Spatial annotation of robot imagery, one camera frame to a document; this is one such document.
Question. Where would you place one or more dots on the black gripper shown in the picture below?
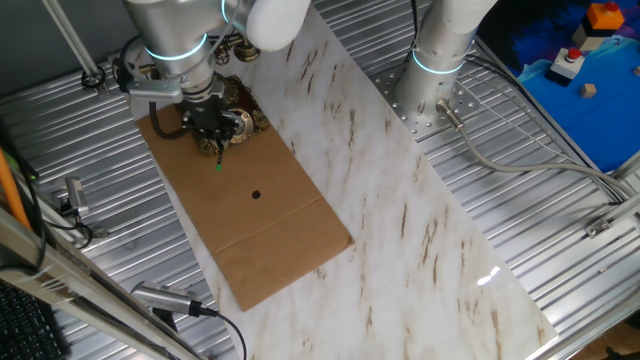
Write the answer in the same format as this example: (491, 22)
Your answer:
(205, 112)

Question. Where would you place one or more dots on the black screwdriver green cap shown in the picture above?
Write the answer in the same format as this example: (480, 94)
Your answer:
(220, 157)

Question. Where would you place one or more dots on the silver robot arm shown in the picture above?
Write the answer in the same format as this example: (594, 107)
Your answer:
(170, 30)

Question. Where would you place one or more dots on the black round dot mark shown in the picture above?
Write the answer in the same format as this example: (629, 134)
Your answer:
(256, 195)

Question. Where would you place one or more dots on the brown cardboard sheet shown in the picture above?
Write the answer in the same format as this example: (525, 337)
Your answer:
(400, 225)
(250, 225)

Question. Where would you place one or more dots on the orange pole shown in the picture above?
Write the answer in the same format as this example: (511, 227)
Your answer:
(12, 195)

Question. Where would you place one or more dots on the black keyboard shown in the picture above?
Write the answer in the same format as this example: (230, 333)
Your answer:
(25, 330)

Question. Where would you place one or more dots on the blue painted mat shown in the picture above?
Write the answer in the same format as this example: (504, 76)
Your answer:
(575, 130)

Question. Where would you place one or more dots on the orange box red button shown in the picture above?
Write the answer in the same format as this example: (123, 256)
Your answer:
(605, 16)

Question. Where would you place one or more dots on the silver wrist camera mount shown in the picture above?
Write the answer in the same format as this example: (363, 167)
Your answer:
(155, 90)

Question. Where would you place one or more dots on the slim aluminium post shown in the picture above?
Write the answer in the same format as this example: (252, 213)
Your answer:
(76, 45)

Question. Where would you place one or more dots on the silver ribbed camera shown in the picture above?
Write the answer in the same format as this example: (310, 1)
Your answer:
(160, 296)

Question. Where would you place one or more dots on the aluminium frame rail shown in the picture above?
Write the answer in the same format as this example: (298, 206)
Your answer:
(75, 285)

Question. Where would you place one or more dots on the small metal corner bracket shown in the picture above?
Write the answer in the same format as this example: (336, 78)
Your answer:
(597, 228)

